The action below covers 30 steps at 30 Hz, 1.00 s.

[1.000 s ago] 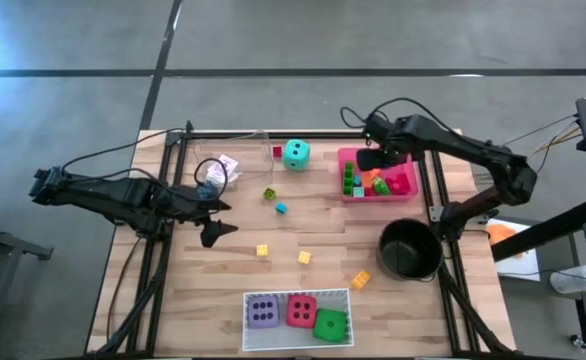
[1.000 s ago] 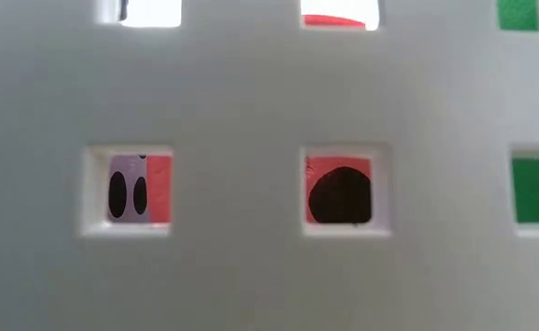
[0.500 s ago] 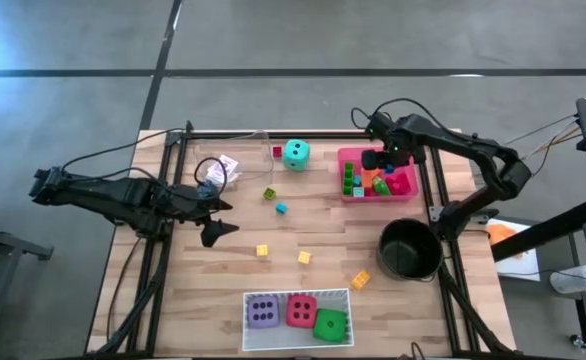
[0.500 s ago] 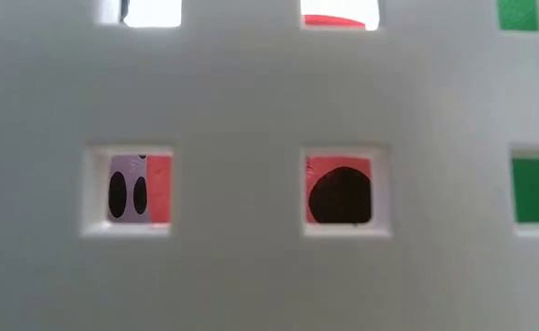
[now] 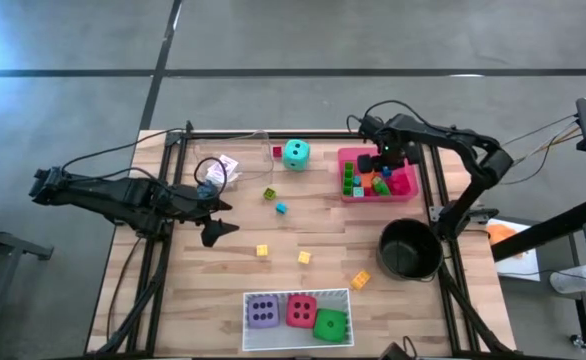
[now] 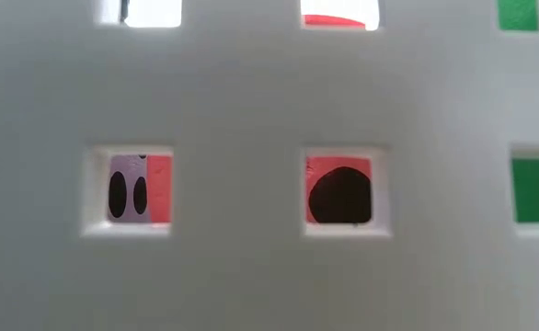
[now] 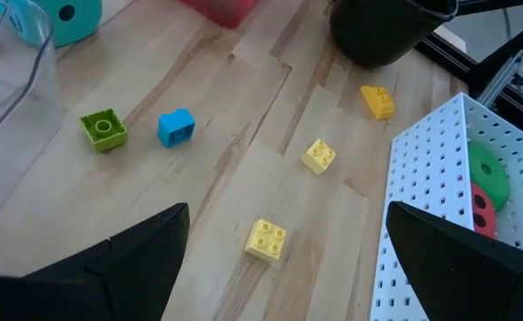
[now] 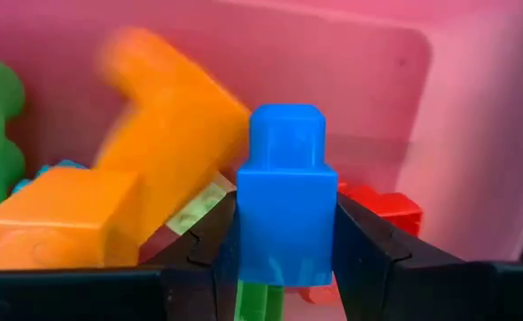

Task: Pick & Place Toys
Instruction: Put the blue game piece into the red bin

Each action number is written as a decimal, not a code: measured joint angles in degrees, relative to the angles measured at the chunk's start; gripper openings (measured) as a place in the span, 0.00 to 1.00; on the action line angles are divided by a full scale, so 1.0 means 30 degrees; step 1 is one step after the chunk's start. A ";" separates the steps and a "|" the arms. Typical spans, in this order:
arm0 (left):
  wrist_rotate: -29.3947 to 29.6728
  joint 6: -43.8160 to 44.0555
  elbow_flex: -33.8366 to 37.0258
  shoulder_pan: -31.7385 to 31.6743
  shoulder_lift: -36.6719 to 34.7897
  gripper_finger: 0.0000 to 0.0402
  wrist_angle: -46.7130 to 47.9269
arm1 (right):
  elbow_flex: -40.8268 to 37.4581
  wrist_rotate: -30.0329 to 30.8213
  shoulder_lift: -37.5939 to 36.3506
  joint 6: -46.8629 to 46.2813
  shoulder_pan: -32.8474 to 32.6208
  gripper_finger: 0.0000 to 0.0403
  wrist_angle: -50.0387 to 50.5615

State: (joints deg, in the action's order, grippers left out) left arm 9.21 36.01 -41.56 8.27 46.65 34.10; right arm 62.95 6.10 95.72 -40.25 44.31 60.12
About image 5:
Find long green brick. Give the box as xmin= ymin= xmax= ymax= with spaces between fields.
xmin=342 ymin=160 xmax=356 ymax=196

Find green foam die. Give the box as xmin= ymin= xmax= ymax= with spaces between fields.
xmin=312 ymin=307 xmax=349 ymax=344

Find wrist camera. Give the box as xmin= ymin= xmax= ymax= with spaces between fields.
xmin=358 ymin=115 xmax=385 ymax=139
xmin=196 ymin=180 xmax=220 ymax=200

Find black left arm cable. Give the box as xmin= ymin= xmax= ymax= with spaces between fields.
xmin=61 ymin=128 xmax=229 ymax=201

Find pink plastic bin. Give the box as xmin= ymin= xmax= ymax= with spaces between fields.
xmin=336 ymin=146 xmax=420 ymax=203

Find clear plastic tray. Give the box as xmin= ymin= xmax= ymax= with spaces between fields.
xmin=191 ymin=130 xmax=274 ymax=187

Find thin brown cable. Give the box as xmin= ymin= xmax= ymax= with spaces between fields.
xmin=105 ymin=234 xmax=147 ymax=346

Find orange object on paper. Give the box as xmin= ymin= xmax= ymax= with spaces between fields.
xmin=486 ymin=223 xmax=520 ymax=247

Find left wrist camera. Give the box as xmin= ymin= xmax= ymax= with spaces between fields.
xmin=196 ymin=180 xmax=220 ymax=200

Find black stand beam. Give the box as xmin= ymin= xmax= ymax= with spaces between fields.
xmin=490 ymin=197 xmax=586 ymax=263

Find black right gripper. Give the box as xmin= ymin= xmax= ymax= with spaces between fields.
xmin=356 ymin=137 xmax=422 ymax=174

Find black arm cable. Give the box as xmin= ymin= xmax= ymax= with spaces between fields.
xmin=61 ymin=128 xmax=229 ymax=201
xmin=345 ymin=99 xmax=427 ymax=136

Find white crumpled bag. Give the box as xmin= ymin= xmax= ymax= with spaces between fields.
xmin=549 ymin=266 xmax=586 ymax=296

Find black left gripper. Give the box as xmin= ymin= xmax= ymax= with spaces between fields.
xmin=171 ymin=185 xmax=240 ymax=248

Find white mesh basket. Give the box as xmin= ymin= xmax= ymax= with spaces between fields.
xmin=242 ymin=288 xmax=355 ymax=352

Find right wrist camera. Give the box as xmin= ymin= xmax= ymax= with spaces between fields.
xmin=358 ymin=115 xmax=385 ymax=139

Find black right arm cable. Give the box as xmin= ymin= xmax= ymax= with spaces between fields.
xmin=345 ymin=99 xmax=427 ymax=136

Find green large stud block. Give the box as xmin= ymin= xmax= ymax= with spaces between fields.
xmin=371 ymin=175 xmax=392 ymax=197

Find yellow two-stud brick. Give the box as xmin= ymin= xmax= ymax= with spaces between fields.
xmin=349 ymin=269 xmax=372 ymax=291

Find teal foam die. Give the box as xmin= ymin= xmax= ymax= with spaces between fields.
xmin=281 ymin=138 xmax=312 ymax=172

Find black cooking pot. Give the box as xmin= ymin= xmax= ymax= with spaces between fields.
xmin=376 ymin=218 xmax=445 ymax=282

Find black metal cart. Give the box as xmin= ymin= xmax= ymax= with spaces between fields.
xmin=0 ymin=213 xmax=55 ymax=360

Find white paper sheet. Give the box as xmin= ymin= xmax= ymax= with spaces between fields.
xmin=485 ymin=218 xmax=542 ymax=282

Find small black device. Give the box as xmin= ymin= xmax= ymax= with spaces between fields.
xmin=378 ymin=335 xmax=418 ymax=360

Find yellow and black floor wires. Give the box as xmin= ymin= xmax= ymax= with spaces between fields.
xmin=497 ymin=113 xmax=583 ymax=186

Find red foam die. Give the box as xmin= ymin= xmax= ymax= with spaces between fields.
xmin=285 ymin=293 xmax=319 ymax=330

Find purple foam die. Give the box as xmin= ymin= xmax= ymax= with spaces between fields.
xmin=246 ymin=294 xmax=281 ymax=330

